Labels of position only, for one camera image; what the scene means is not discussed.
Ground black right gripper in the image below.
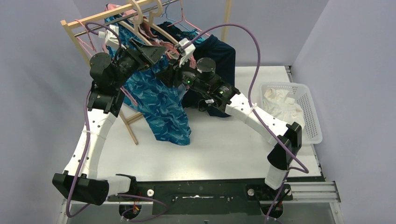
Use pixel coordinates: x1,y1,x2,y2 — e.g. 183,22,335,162
156,55,208,93

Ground wooden hanger front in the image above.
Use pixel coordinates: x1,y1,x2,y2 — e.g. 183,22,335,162
118,0,152,45

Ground wooden hanger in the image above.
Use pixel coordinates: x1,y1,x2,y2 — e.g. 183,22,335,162
118,0,152,45
148,0,178,45

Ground blue shark print shorts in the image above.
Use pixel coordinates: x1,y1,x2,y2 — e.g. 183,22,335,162
117,23,191,146

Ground white shorts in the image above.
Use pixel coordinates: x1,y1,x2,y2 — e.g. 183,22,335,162
263,88,305,129

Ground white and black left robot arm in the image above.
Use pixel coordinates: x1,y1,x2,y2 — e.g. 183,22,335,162
52,40,165,205

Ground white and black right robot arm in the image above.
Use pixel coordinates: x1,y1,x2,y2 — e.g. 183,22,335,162
155,57,302,199

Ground pink floral shorts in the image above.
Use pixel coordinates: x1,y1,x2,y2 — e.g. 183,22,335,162
105,3,192,93

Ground wooden hanger rear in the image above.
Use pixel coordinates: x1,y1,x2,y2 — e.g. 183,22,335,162
148,0,178,45

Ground navy blue shorts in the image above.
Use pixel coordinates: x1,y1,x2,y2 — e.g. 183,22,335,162
162,21,236,118

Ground wooden clothes rack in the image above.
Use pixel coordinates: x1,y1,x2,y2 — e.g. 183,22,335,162
61,0,233,145

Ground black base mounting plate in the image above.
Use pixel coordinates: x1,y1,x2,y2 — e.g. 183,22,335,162
108,177,313,216

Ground white plastic basket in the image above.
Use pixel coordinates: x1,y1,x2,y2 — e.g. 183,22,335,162
259,82,323,145

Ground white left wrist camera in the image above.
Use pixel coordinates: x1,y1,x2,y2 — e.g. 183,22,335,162
98,25,119,50

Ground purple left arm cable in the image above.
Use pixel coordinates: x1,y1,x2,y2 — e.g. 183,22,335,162
65,22,169,218

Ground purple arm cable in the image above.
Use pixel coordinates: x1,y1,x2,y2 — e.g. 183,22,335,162
65,22,169,218
182,23,310,224

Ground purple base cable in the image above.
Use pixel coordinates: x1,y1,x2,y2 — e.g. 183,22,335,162
119,197,169,223

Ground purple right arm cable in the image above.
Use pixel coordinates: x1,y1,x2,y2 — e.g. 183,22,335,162
182,23,310,224

